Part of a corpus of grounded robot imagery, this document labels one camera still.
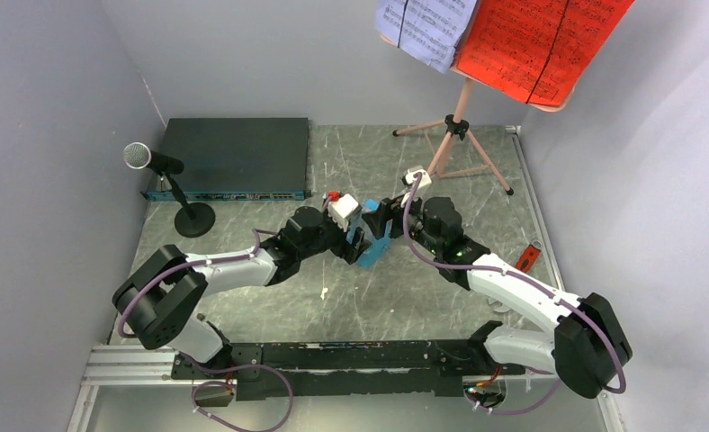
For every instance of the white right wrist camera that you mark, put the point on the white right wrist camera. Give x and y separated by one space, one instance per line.
418 176

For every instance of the aluminium frame rail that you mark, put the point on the aluminium frame rail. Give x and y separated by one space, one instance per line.
135 365

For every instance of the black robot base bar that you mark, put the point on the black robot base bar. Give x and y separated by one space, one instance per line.
442 367

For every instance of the red handled tool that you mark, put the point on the red handled tool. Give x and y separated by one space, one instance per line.
529 257

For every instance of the pink tripod music stand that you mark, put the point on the pink tripod music stand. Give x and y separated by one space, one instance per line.
456 129

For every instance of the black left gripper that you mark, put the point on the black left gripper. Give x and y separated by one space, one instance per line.
344 248

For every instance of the blue metronome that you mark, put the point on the blue metronome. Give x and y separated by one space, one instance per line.
378 247

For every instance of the blue sheet music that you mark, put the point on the blue sheet music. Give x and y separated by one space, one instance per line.
429 31

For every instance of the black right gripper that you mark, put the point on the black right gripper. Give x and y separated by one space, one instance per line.
375 219

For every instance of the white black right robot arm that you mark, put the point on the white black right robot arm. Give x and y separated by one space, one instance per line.
580 339

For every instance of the red sheet music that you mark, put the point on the red sheet music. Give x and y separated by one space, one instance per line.
536 51

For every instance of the black blue network switch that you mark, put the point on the black blue network switch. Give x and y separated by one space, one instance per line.
240 159

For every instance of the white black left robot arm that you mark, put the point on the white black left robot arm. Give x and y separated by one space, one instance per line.
156 304

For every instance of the black microphone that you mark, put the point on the black microphone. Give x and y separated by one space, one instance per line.
193 219

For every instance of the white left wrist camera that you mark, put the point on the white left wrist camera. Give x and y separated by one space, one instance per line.
342 209

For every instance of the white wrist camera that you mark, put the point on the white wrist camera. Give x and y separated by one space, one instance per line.
342 209
418 176

